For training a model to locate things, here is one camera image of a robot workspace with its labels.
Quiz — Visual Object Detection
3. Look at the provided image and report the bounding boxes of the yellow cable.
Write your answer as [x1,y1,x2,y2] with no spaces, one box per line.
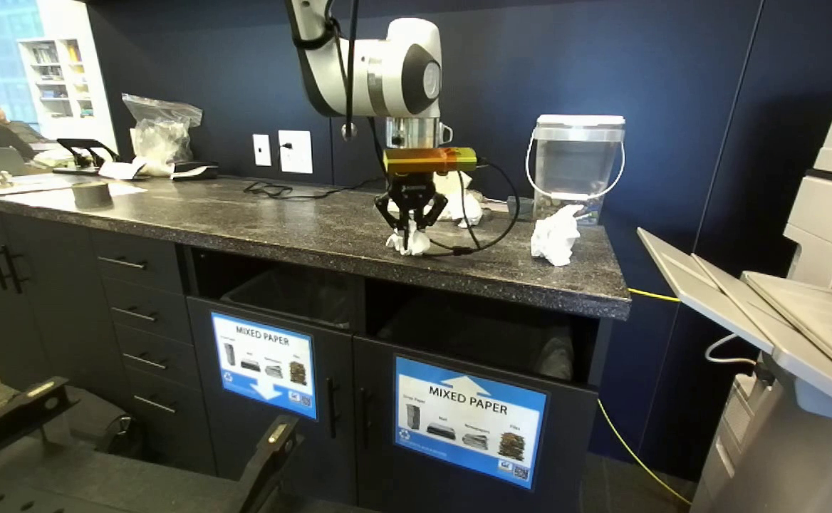
[592,281,694,508]

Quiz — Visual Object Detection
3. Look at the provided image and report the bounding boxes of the black drawer silver handle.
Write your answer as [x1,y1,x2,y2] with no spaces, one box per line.
[110,327,201,385]
[122,372,216,469]
[85,227,187,290]
[100,281,196,335]

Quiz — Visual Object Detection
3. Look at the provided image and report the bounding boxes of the white shelf unit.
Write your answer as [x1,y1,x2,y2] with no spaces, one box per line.
[16,33,103,125]

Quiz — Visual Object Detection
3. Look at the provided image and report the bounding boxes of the black and white desk item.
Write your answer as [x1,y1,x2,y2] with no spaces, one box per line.
[167,162,219,183]

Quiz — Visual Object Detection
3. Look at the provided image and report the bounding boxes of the metallic wrist camera bar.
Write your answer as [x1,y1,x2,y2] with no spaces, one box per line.
[381,146,481,179]

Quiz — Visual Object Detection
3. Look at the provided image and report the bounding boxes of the white tissue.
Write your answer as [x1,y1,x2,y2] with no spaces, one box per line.
[432,167,486,227]
[381,223,435,258]
[526,201,586,271]

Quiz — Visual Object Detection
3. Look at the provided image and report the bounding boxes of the clear plastic bucket with lid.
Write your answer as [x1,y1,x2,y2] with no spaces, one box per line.
[522,112,629,227]

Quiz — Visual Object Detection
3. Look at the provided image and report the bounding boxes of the small white wall plate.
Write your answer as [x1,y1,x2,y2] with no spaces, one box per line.
[250,132,277,172]

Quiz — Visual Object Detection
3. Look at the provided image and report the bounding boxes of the white office printer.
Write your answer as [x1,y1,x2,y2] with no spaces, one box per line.
[636,82,832,513]

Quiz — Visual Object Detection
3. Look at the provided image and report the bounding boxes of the black rubbish bin clear liner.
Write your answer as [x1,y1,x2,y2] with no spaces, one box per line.
[375,307,580,381]

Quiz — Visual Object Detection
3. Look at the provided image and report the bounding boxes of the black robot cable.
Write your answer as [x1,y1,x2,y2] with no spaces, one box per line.
[424,157,523,257]

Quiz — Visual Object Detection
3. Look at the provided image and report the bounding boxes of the black looped cable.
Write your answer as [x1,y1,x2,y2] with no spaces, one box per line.
[243,173,338,201]

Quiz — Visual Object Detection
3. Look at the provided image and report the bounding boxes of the large white wall outlet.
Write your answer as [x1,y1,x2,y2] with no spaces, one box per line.
[277,127,317,176]

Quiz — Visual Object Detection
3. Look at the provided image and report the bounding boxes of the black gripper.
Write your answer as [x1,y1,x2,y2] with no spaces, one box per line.
[372,173,449,237]

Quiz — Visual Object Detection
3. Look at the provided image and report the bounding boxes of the blue sign arrow pointing down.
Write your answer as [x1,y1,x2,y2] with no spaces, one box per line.
[207,307,323,424]

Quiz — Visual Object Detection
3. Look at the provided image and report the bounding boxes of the white paper stack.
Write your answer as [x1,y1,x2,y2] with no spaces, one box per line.
[96,157,150,186]

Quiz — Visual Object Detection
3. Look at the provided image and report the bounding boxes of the black cabinet with stone counter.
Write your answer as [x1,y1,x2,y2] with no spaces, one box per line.
[0,172,636,513]

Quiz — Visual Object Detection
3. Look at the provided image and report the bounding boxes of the tape roll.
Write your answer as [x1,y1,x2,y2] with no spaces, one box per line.
[72,179,117,207]

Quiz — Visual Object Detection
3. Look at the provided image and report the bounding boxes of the blue sign arrow pointing up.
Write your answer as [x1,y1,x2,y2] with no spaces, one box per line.
[391,353,549,492]

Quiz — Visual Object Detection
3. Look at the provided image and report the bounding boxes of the clear plastic bag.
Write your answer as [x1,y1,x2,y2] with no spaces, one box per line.
[117,92,206,179]

